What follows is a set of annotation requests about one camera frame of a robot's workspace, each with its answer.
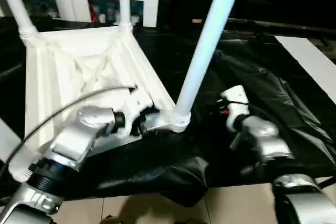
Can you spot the white plastic table top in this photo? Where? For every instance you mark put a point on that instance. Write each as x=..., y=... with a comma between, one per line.
x=79, y=66

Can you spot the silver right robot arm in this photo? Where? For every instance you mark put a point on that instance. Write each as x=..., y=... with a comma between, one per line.
x=268, y=145

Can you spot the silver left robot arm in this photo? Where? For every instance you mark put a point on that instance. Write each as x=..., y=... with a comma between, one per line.
x=68, y=145

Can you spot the black plastic mat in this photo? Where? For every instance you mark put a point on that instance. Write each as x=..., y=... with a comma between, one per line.
x=283, y=114

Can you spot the small yellow label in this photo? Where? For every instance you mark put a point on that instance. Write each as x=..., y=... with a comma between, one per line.
x=197, y=21

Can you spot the white flat panel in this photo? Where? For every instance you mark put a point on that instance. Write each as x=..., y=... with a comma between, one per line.
x=312, y=61

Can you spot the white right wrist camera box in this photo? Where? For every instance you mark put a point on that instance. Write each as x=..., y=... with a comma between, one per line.
x=235, y=106

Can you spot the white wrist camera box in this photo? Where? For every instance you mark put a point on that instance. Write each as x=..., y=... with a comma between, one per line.
x=137, y=103
x=235, y=106

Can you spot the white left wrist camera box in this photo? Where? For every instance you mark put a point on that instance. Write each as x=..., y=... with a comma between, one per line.
x=137, y=103

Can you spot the dark horizontal rail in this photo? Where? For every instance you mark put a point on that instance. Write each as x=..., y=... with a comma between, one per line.
x=283, y=24

